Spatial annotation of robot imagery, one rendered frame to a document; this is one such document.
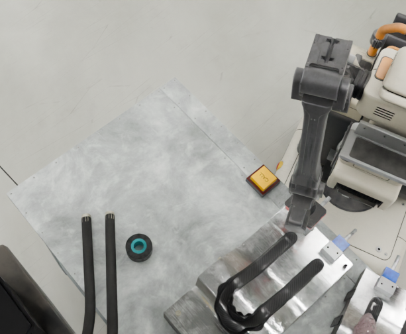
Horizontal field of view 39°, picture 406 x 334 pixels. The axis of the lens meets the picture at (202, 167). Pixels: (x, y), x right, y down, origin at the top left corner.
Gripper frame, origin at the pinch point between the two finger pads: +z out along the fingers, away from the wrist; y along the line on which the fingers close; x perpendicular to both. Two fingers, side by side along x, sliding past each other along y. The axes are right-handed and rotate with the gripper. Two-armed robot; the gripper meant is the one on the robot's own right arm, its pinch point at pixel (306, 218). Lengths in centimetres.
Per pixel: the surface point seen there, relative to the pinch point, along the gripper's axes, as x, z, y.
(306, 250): -6.3, 4.3, 5.8
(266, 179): 2.9, 7.7, -20.0
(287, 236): -7.1, 3.6, -0.9
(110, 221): -42, -3, -41
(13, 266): -50, -116, 17
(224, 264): -26.7, -4.5, -5.6
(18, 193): -57, -6, -69
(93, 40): 15, 74, -172
